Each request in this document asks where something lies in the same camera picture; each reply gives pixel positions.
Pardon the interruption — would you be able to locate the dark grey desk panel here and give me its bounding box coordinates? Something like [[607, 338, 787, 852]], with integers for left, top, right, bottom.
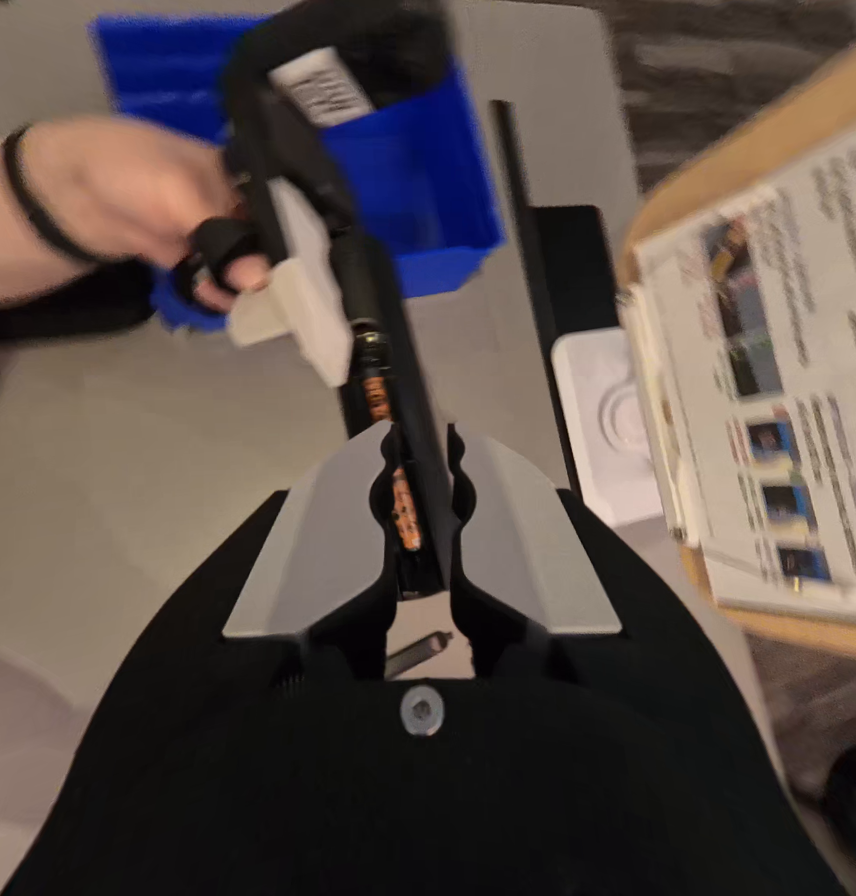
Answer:
[[526, 203, 614, 337]]

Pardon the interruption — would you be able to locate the person's left forearm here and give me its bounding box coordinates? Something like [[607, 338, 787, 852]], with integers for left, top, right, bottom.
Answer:
[[0, 136, 58, 309]]

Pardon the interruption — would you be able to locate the person's left hand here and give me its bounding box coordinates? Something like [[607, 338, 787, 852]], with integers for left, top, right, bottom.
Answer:
[[22, 115, 271, 312]]

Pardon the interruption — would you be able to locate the blue plastic bin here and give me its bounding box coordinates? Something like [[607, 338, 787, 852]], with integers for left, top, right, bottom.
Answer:
[[88, 14, 506, 333]]

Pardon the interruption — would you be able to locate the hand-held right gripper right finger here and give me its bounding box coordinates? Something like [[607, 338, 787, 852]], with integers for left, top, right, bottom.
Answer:
[[448, 423, 624, 637]]

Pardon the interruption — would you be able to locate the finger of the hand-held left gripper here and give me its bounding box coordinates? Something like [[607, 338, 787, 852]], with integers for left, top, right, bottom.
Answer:
[[267, 178, 353, 389]]

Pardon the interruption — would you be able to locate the instruction poster board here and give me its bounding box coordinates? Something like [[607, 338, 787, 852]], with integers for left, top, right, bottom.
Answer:
[[620, 35, 856, 662]]

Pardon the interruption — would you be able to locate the small metal clip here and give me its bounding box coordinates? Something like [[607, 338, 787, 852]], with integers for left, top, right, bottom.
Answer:
[[386, 630, 455, 678]]

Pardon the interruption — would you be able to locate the black wristband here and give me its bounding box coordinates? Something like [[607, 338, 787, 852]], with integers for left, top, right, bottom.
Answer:
[[0, 125, 100, 266]]

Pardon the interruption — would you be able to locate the black remote control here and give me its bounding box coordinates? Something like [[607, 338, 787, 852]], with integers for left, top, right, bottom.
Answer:
[[330, 231, 451, 602]]

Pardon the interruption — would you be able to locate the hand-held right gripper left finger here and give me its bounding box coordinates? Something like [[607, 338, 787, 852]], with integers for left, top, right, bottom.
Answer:
[[223, 420, 401, 639]]

